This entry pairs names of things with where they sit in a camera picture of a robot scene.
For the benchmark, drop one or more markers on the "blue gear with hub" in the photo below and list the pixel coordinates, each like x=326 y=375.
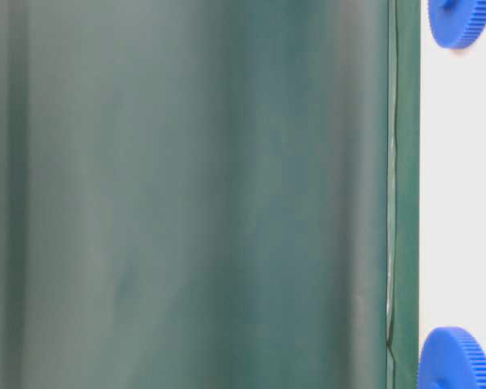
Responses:
x=456 y=24

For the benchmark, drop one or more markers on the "green cloth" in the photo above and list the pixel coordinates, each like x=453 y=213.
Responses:
x=209 y=194

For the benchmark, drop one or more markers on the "large blue gear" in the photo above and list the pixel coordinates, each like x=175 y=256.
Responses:
x=451 y=358

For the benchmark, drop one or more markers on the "white board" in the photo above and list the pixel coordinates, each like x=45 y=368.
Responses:
x=452 y=186

